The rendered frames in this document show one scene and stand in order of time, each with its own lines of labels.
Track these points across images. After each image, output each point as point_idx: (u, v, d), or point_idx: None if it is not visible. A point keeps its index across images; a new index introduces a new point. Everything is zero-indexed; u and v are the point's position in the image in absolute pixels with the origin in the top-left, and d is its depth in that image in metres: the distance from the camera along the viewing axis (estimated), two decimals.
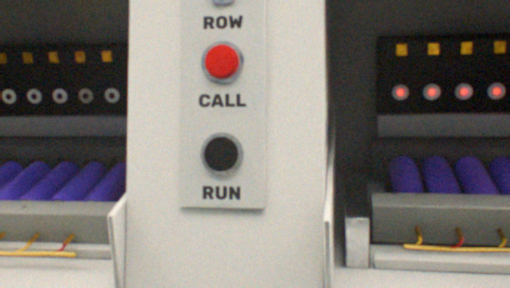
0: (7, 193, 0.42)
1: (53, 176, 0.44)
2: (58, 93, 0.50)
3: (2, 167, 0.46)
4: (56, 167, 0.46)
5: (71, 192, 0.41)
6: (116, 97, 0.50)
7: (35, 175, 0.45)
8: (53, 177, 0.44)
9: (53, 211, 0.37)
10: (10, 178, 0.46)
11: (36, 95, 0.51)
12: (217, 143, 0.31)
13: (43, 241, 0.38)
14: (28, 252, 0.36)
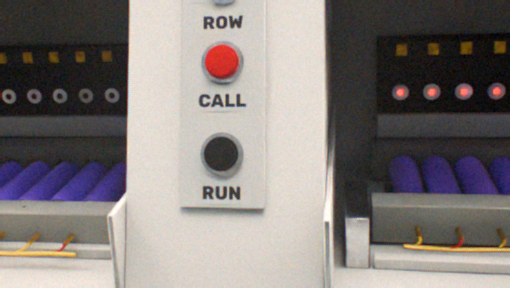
0: (7, 193, 0.42)
1: (53, 176, 0.44)
2: (58, 93, 0.50)
3: (2, 167, 0.46)
4: (56, 167, 0.46)
5: (71, 192, 0.41)
6: (116, 97, 0.50)
7: (35, 175, 0.45)
8: (53, 177, 0.44)
9: (53, 211, 0.37)
10: (10, 178, 0.46)
11: (36, 95, 0.51)
12: (217, 143, 0.31)
13: (43, 241, 0.38)
14: (28, 252, 0.36)
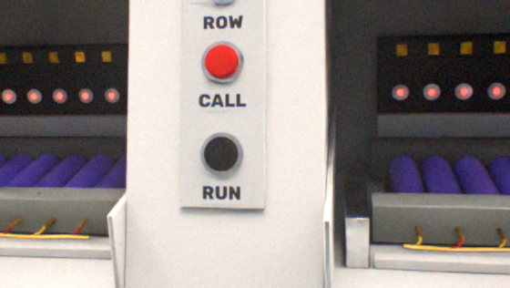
0: (19, 183, 0.43)
1: (62, 167, 0.46)
2: (58, 93, 0.50)
3: (12, 159, 0.48)
4: (65, 159, 0.47)
5: (80, 182, 0.43)
6: (116, 97, 0.50)
7: (45, 167, 0.47)
8: (62, 168, 0.45)
9: (66, 197, 0.39)
10: (20, 169, 0.47)
11: (36, 95, 0.51)
12: (217, 143, 0.31)
13: (57, 225, 0.40)
14: (44, 235, 0.38)
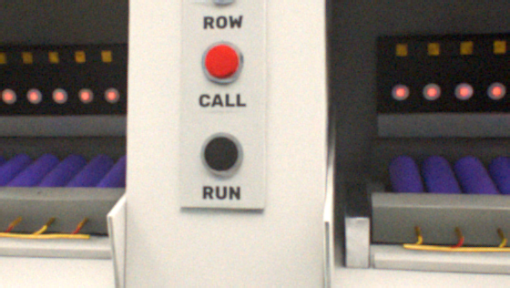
0: (20, 183, 0.43)
1: (63, 167, 0.46)
2: (58, 93, 0.50)
3: (12, 159, 0.48)
4: (65, 159, 0.47)
5: (81, 182, 0.43)
6: (116, 97, 0.50)
7: (45, 167, 0.47)
8: (63, 168, 0.45)
9: (67, 197, 0.39)
10: (21, 169, 0.47)
11: (36, 95, 0.51)
12: (217, 143, 0.31)
13: (57, 225, 0.40)
14: (45, 235, 0.38)
